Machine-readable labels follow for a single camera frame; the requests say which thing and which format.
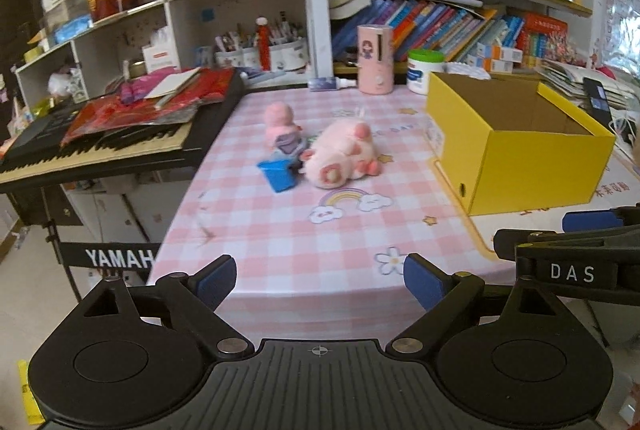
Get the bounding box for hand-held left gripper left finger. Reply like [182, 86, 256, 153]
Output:
[82, 254, 256, 358]

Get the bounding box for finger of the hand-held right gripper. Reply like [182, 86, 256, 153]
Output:
[494, 227, 640, 306]
[561, 207, 640, 236]

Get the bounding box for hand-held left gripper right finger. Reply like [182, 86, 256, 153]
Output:
[385, 253, 558, 358]

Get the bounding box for yellow cardboard box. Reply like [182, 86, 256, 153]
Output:
[425, 71, 617, 217]

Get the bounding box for small blue toy bin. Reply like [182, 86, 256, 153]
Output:
[257, 159, 296, 194]

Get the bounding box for small grey purple toy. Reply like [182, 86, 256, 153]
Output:
[272, 134, 302, 157]

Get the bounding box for pink pig plush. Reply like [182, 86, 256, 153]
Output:
[301, 119, 383, 190]

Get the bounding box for pink duck plush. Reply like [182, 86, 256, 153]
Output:
[264, 103, 303, 151]

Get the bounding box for pink checked tablecloth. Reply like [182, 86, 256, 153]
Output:
[147, 85, 640, 346]

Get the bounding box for black keyboard stand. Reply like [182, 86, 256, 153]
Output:
[42, 190, 156, 301]

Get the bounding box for white cabinet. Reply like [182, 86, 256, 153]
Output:
[62, 180, 191, 256]

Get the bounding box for black phone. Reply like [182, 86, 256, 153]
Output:
[582, 78, 613, 126]

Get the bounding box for stack of magazines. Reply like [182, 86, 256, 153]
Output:
[537, 60, 640, 111]

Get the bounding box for small orange white boxes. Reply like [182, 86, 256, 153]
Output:
[475, 41, 523, 74]

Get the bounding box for red boxed book set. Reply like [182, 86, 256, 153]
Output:
[517, 13, 569, 68]

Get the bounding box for red plastic bags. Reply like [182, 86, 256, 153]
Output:
[60, 68, 236, 146]

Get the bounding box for cream notebook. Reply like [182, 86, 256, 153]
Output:
[144, 68, 201, 108]

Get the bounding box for white cream jar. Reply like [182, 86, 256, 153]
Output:
[406, 50, 446, 96]

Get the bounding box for purple plastic bag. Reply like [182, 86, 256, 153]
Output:
[117, 78, 166, 104]

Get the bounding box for yellow bag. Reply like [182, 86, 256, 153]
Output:
[17, 360, 46, 426]

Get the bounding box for small spray bottle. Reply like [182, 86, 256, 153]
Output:
[307, 78, 358, 91]

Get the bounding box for black electronic keyboard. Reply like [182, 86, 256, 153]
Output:
[0, 68, 246, 196]

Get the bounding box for white box red label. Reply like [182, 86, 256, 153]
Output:
[141, 43, 181, 74]

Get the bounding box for pink cartoon humidifier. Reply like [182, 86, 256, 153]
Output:
[356, 24, 396, 95]

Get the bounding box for red tassel ornament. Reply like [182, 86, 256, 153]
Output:
[255, 16, 271, 71]

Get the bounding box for row of blue books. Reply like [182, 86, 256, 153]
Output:
[332, 0, 521, 66]

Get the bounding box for white plastic bag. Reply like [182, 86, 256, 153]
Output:
[47, 68, 81, 96]

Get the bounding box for bunch of pens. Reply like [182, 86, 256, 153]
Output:
[215, 13, 306, 54]

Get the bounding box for white shelf unit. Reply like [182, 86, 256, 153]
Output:
[14, 0, 313, 111]

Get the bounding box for blue packet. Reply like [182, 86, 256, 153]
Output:
[52, 18, 93, 44]

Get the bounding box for thick white books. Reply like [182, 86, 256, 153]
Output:
[327, 0, 376, 21]

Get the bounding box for wall poster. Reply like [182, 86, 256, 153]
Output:
[602, 0, 640, 71]

